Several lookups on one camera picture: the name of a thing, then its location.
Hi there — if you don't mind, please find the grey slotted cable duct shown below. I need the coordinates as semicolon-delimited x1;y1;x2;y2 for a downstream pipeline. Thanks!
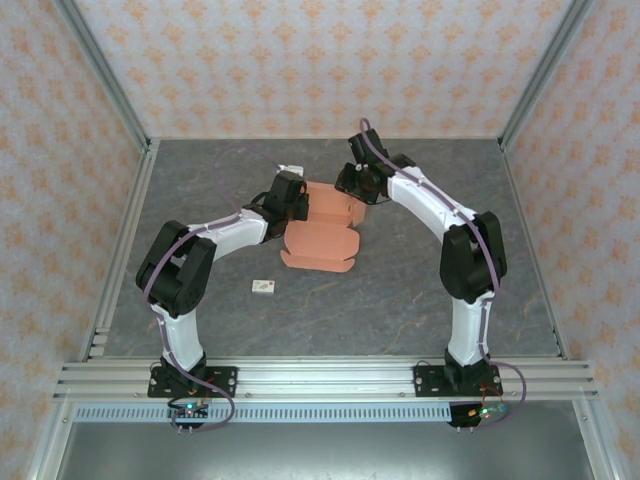
73;404;562;424

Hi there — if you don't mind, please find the aluminium frame leg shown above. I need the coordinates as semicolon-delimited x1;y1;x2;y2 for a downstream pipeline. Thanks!
27;399;76;480
572;399;624;480

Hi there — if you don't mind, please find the aluminium frame post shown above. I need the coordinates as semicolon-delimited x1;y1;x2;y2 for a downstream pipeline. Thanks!
499;0;599;151
52;0;154;151

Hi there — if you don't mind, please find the salmon pink paper box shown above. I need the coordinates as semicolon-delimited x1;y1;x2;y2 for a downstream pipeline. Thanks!
279;180;369;275

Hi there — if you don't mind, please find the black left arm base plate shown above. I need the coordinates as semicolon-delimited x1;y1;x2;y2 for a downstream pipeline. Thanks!
147;366;239;400

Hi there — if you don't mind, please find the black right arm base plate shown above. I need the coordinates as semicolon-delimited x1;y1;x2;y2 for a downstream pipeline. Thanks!
413;364;501;400

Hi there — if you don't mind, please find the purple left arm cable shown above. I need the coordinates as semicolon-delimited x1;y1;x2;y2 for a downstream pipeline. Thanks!
142;143;286;435

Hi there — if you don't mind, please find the wide aluminium profile beam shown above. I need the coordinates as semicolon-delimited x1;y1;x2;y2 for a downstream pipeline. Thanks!
53;357;600;401

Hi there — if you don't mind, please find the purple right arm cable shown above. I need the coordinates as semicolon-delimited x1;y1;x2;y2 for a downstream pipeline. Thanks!
358;117;526;434

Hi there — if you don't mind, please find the grey metal sheet panel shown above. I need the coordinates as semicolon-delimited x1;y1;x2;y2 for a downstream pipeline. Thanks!
54;422;599;480

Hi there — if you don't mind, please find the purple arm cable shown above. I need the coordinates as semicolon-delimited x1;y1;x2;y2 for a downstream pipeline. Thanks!
358;117;526;434
142;143;286;435

